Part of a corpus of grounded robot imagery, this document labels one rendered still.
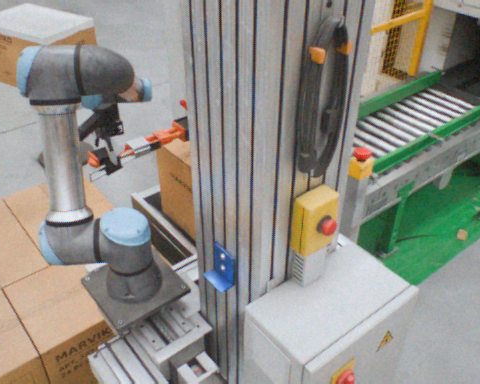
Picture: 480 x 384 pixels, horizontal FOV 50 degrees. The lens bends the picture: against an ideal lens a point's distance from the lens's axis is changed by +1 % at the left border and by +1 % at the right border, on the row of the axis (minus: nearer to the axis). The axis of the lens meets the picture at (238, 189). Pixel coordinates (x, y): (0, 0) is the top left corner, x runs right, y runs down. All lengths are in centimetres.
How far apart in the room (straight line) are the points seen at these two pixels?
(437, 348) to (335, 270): 159
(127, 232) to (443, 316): 199
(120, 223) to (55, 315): 88
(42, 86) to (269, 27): 62
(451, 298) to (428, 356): 42
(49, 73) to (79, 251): 43
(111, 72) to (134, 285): 54
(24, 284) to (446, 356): 192
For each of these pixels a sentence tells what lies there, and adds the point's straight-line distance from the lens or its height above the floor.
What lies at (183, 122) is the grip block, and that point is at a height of 110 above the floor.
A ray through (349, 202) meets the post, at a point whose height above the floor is 80.
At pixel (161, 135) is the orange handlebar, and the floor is 109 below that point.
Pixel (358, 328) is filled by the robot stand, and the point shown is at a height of 123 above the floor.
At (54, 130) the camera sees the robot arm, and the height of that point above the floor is 149.
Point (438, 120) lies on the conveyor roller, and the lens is 348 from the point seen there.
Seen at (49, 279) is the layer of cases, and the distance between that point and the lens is 227.
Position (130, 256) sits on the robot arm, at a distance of 132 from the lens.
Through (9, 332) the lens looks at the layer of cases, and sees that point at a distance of 214.
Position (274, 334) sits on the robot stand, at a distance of 109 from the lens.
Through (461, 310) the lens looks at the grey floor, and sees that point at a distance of 297.
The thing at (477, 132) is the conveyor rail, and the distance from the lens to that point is 328.
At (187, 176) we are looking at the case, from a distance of 210.
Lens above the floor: 209
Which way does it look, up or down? 37 degrees down
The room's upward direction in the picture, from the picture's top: straight up
